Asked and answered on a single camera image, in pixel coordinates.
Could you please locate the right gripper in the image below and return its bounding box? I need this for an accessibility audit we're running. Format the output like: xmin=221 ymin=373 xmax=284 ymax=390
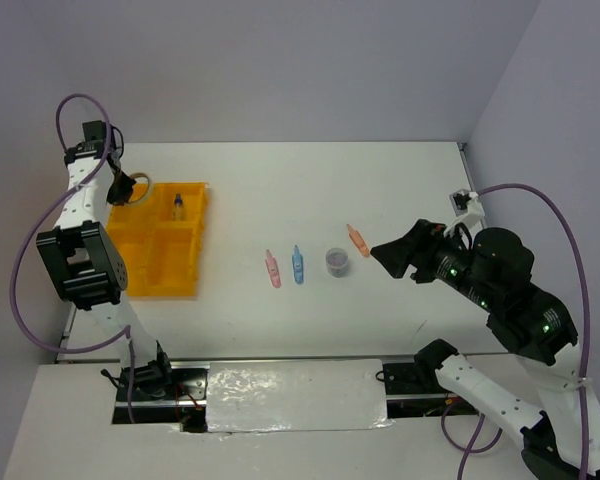
xmin=367 ymin=214 xmax=494 ymax=305

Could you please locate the masking tape roll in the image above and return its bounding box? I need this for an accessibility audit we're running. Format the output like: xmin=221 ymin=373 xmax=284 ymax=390
xmin=126 ymin=172 xmax=154 ymax=206

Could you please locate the small blue-capped spray bottle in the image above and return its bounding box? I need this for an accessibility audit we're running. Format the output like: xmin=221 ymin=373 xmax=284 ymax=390
xmin=172 ymin=193 xmax=184 ymax=221

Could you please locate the clear jar of clips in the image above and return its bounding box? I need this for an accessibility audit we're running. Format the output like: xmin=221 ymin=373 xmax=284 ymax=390
xmin=325 ymin=247 xmax=350 ymax=278

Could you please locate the blue correction tape dispenser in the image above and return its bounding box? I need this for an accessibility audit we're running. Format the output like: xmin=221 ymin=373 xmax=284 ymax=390
xmin=291 ymin=245 xmax=304 ymax=285

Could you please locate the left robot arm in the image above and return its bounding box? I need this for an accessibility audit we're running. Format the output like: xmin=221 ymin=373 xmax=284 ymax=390
xmin=36 ymin=121 xmax=176 ymax=399

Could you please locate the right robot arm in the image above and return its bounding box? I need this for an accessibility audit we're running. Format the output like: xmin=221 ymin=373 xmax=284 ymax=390
xmin=370 ymin=220 xmax=600 ymax=479

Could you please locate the orange correction tape dispenser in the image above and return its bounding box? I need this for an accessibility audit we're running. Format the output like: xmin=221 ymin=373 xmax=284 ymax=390
xmin=347 ymin=224 xmax=370 ymax=258

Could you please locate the yellow plastic organizer tray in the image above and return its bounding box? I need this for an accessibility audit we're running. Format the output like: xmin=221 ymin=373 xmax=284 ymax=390
xmin=107 ymin=182 xmax=210 ymax=298

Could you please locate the pink correction tape dispenser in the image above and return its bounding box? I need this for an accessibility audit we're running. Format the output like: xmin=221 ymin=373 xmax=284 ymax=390
xmin=265 ymin=249 xmax=281 ymax=288

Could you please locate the silver foil sheet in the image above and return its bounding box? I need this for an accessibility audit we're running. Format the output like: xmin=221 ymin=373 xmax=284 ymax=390
xmin=206 ymin=359 xmax=392 ymax=433

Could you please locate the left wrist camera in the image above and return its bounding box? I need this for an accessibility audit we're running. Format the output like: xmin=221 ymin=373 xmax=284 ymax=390
xmin=82 ymin=120 xmax=108 ymax=144

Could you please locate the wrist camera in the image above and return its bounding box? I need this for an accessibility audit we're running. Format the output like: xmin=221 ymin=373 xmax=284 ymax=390
xmin=445 ymin=189 xmax=485 ymax=235
xmin=82 ymin=120 xmax=108 ymax=144

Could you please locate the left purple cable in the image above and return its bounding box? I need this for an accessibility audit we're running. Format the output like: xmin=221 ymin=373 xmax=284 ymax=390
xmin=10 ymin=93 xmax=141 ymax=426

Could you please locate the purple cable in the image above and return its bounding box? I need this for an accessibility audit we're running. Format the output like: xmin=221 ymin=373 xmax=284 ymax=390
xmin=439 ymin=183 xmax=593 ymax=480
xmin=10 ymin=93 xmax=141 ymax=426

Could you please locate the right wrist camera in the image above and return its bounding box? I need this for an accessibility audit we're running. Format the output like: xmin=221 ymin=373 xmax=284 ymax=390
xmin=445 ymin=189 xmax=485 ymax=235

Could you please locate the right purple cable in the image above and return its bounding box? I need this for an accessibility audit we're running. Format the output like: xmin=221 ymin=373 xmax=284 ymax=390
xmin=439 ymin=183 xmax=593 ymax=480

